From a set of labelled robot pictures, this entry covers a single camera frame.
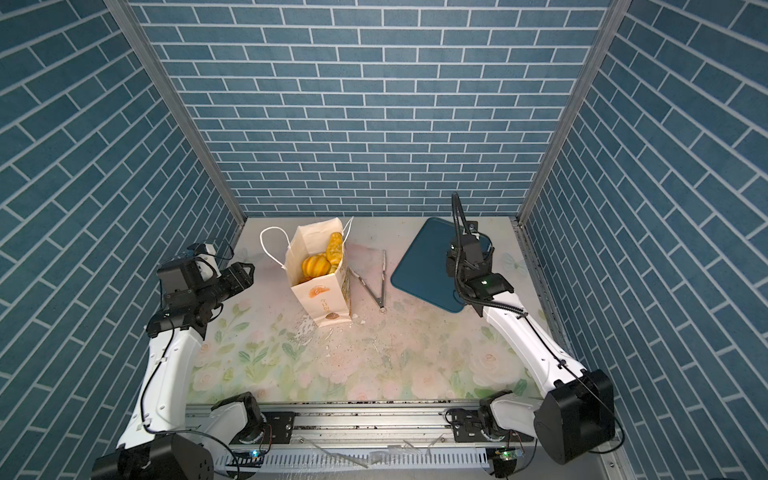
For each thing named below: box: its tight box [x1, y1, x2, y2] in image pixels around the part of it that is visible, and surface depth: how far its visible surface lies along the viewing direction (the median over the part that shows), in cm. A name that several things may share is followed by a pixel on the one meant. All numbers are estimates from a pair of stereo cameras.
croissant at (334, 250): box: [326, 232, 343, 274], surface depth 88 cm
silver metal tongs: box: [347, 249, 387, 313], surface depth 101 cm
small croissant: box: [302, 255, 332, 279], surface depth 84 cm
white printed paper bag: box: [285, 218, 352, 327], surface depth 83 cm
